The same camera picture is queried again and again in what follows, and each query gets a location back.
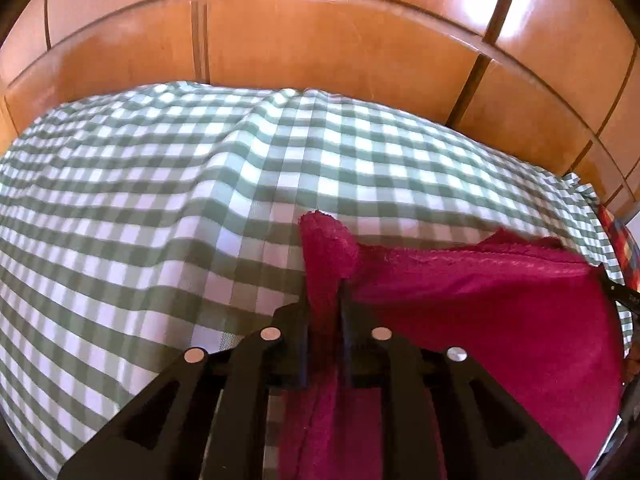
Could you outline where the magenta fleece garment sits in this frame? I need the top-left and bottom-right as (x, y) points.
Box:
(276, 211), (627, 480)

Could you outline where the multicoloured checked pillow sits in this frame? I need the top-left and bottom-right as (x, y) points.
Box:
(596, 204), (640, 292)

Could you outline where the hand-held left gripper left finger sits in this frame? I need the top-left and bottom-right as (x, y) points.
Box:
(57, 301), (309, 480)

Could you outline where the wooden wardrobe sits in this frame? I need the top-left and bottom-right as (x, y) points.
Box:
(0, 0), (640, 221)

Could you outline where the green white checked bedspread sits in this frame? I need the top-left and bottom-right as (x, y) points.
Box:
(0, 81), (637, 480)

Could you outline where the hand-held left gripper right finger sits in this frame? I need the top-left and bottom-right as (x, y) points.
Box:
(340, 298), (584, 480)

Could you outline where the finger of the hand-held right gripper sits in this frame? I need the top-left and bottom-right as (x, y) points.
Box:
(600, 271), (640, 320)

